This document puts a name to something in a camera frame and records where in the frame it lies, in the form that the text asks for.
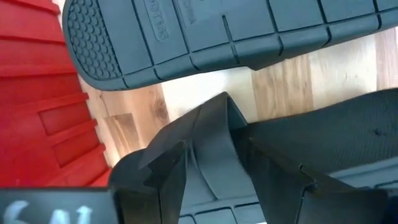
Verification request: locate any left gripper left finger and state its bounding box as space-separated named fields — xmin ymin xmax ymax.
xmin=108 ymin=139 xmax=189 ymax=224

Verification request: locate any black rubber slide sandal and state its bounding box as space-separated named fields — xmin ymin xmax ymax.
xmin=62 ymin=0 xmax=398 ymax=91
xmin=138 ymin=88 xmax=398 ymax=224

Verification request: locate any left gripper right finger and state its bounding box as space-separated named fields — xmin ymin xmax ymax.
xmin=247 ymin=136 xmax=390 ymax=224

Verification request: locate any red plastic bin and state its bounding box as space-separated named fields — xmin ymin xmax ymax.
xmin=0 ymin=0 xmax=113 ymax=189

